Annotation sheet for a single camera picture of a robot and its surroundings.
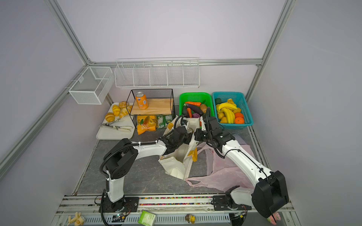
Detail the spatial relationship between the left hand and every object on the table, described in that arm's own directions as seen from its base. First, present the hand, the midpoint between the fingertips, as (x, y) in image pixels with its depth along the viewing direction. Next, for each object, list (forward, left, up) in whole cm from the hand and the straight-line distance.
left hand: (191, 134), depth 91 cm
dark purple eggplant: (+27, -6, -5) cm, 28 cm away
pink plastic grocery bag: (-27, -17, -6) cm, 32 cm away
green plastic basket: (+36, -14, -2) cm, 39 cm away
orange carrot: (+33, -6, -5) cm, 34 cm away
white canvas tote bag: (-21, +9, +4) cm, 23 cm away
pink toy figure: (-47, -36, -6) cm, 60 cm away
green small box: (-43, +25, -6) cm, 51 cm away
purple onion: (+18, -5, -3) cm, 19 cm away
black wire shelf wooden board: (+18, +28, +6) cm, 34 cm away
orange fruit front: (+9, -35, +1) cm, 36 cm away
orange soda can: (+18, +30, +16) cm, 38 cm away
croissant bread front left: (+23, +62, -6) cm, 66 cm away
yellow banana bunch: (+21, -30, -1) cm, 37 cm away
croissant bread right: (+32, +52, -7) cm, 62 cm away
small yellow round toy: (-45, +4, -6) cm, 45 cm away
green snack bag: (+16, +20, -5) cm, 26 cm away
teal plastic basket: (+35, -43, -5) cm, 56 cm away
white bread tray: (+33, +65, -9) cm, 73 cm away
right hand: (-5, -2, +9) cm, 10 cm away
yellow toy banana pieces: (-42, +59, -6) cm, 73 cm away
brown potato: (+26, -13, -4) cm, 30 cm away
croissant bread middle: (+32, +59, -7) cm, 67 cm away
